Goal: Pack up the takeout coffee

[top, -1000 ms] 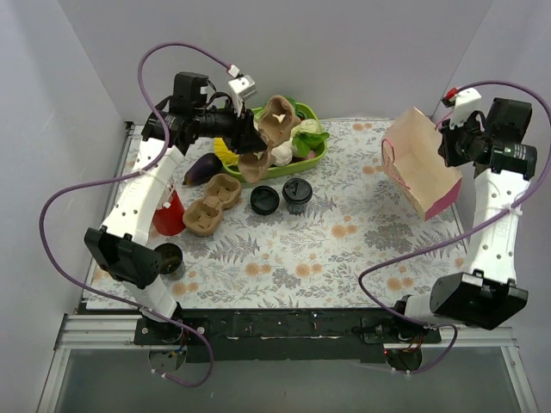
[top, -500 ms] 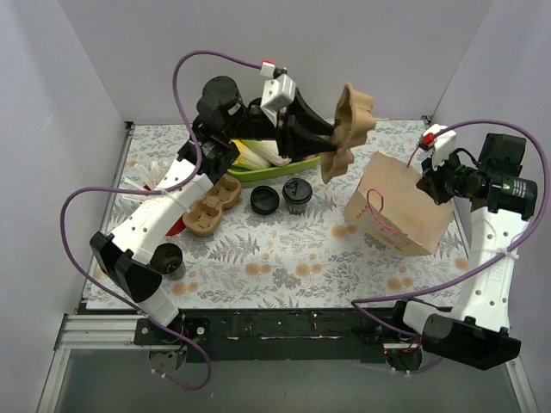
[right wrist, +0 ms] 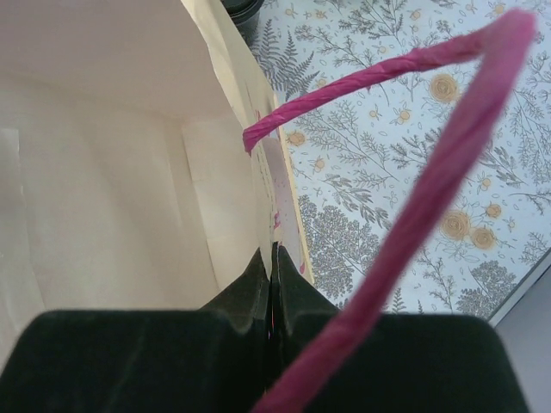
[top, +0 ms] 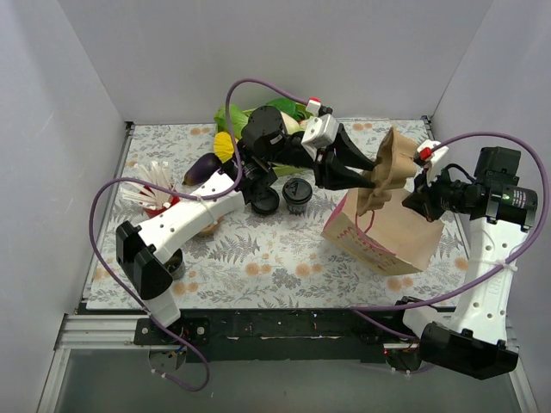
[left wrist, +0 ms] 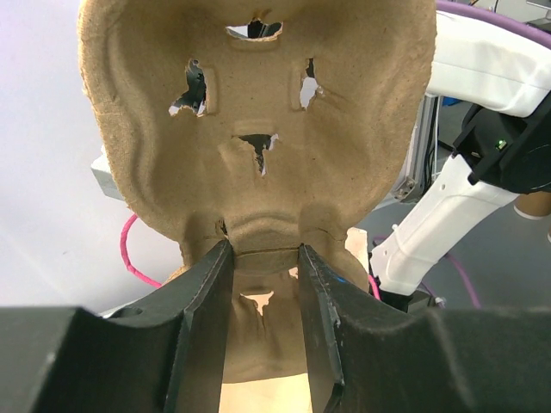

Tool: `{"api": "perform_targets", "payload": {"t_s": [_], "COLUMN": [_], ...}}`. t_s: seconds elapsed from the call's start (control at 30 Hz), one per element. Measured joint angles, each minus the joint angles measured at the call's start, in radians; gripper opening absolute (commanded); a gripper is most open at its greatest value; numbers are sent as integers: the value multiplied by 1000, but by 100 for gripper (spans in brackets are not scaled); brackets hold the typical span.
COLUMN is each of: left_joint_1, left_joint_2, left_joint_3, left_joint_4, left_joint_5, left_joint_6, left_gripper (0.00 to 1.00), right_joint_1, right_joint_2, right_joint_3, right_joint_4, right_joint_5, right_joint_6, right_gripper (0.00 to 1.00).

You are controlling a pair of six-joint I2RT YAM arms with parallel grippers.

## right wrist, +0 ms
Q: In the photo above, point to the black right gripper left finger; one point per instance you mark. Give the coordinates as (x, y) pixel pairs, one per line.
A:
(207, 360)

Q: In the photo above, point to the pink paper gift bag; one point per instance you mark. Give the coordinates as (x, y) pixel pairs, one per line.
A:
(143, 165)

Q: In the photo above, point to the dark paper coffee cup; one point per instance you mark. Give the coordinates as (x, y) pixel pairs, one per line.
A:
(244, 14)

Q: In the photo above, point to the floral patterned table mat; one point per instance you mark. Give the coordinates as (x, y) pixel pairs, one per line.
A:
(356, 159)

